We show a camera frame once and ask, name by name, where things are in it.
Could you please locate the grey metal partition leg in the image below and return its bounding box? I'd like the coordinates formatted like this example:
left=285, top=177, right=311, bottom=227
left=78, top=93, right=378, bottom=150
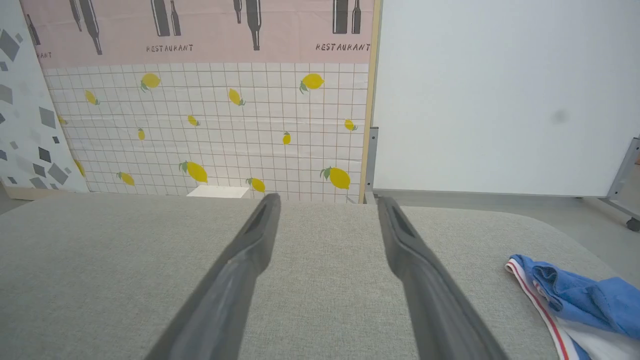
left=364, top=126, right=379, bottom=205

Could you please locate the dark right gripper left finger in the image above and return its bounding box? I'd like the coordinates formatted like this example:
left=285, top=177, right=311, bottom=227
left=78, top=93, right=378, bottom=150
left=144, top=193, right=282, bottom=360

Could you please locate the blue and white garment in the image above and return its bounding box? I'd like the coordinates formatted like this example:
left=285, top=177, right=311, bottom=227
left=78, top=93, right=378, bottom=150
left=504, top=253, right=640, bottom=360

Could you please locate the lemon print partition panel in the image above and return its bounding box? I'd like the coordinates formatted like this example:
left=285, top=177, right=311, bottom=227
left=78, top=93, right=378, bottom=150
left=19, top=0, right=383, bottom=204

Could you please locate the grey metal caster leg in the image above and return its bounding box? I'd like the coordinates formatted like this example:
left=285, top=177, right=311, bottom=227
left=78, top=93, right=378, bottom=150
left=598, top=136, right=640, bottom=233

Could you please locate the white box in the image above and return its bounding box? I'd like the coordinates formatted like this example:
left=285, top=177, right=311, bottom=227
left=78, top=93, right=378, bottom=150
left=186, top=185, right=250, bottom=199

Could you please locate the grey geometric print panel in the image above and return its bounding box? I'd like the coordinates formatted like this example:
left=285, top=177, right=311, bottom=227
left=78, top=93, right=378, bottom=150
left=0, top=0, right=90, bottom=195

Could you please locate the white partition board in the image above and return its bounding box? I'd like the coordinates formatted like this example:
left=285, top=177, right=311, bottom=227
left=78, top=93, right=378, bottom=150
left=372, top=0, right=640, bottom=199

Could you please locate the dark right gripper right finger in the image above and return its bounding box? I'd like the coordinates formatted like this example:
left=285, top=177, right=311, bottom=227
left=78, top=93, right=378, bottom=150
left=377, top=196, right=509, bottom=360

